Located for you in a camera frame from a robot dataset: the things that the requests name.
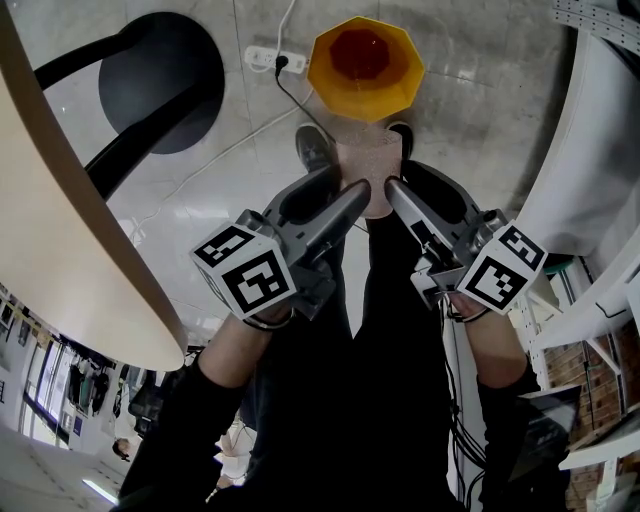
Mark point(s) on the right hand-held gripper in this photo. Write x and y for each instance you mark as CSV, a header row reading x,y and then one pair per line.
x,y
500,270

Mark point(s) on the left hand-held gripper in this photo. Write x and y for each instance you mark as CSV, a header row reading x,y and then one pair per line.
x,y
250,272

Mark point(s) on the pink translucent cup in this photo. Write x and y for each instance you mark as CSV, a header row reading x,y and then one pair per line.
x,y
370,160

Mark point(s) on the yellow bin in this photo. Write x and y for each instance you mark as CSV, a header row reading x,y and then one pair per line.
x,y
360,95

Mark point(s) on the person's left forearm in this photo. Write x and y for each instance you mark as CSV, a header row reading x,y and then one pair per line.
x,y
225,360

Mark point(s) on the person's right forearm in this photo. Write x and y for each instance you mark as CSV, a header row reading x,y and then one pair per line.
x,y
495,350

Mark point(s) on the person's left black shoe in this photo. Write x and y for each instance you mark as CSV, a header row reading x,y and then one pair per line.
x,y
312,147

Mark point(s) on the person's black shoe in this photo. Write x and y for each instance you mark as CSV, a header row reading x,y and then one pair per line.
x,y
312,147
402,137

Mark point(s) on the person's right black shoe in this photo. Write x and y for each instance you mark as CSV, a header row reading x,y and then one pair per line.
x,y
402,137

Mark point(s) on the white shelf unit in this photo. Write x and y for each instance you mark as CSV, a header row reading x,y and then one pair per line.
x,y
575,175

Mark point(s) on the person's black trousers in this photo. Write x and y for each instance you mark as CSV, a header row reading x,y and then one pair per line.
x,y
390,360

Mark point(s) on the white power strip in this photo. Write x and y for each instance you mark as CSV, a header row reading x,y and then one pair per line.
x,y
262,56

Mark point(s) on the black flat case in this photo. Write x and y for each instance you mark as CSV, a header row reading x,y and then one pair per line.
x,y
547,430

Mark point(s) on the white perforated metal strip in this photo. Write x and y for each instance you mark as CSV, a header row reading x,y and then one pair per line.
x,y
595,17

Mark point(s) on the beige wooden table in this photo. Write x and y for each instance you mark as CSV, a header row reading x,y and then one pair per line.
x,y
60,210

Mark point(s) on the black round pedestal base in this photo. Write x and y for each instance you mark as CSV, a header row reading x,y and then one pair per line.
x,y
160,80

